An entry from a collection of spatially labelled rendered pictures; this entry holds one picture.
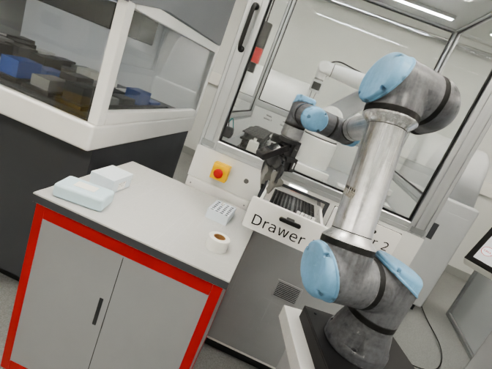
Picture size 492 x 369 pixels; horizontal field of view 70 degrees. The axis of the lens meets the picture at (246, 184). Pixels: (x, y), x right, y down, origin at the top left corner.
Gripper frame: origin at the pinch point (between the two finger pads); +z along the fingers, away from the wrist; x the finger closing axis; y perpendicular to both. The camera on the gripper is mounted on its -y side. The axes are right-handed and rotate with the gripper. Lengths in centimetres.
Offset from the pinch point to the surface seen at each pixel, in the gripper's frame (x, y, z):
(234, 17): 334, 174, -98
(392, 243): -29, 52, 5
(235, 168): 25.3, 5.2, 2.6
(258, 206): -9.6, -8.9, 3.3
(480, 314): -41, 239, 65
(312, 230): -24.2, 4.1, 3.4
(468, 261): -53, 63, -2
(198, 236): -5.7, -25.1, 17.6
